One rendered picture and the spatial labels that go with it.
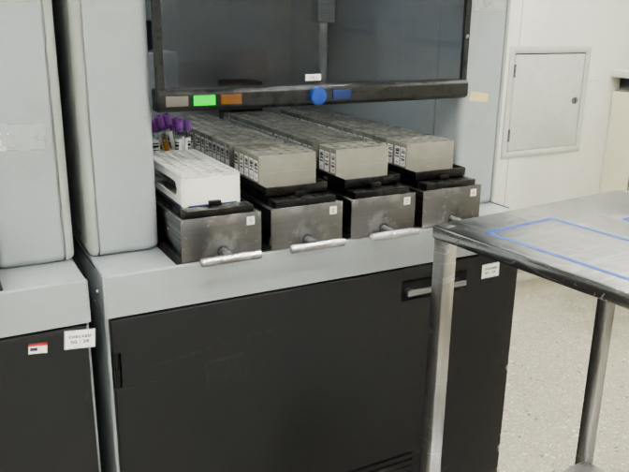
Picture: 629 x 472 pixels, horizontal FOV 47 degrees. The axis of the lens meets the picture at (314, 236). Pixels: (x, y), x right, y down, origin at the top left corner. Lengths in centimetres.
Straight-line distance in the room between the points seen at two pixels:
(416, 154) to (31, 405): 80
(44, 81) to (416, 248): 70
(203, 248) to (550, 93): 229
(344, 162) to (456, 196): 22
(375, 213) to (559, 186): 215
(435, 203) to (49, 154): 67
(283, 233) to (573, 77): 227
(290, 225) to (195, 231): 17
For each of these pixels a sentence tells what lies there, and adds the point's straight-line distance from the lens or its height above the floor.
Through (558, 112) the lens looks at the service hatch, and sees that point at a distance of 327.
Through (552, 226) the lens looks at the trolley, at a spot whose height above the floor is 82.
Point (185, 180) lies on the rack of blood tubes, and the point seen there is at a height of 86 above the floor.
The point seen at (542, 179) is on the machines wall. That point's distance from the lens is 328.
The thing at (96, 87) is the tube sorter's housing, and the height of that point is 100.
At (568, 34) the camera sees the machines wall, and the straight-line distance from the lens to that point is 326.
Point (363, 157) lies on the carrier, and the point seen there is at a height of 86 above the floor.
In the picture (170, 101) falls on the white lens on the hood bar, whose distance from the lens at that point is 115.
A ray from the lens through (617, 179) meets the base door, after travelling 349.
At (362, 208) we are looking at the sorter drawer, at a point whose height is 79.
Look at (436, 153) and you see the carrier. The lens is 142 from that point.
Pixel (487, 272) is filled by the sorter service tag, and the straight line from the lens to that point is 148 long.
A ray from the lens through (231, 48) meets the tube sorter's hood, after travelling 119.
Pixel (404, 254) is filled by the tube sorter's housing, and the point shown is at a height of 69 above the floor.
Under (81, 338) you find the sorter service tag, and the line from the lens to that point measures 114.
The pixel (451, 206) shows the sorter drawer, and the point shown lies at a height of 77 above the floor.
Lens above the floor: 111
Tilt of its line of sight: 17 degrees down
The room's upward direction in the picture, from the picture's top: 1 degrees clockwise
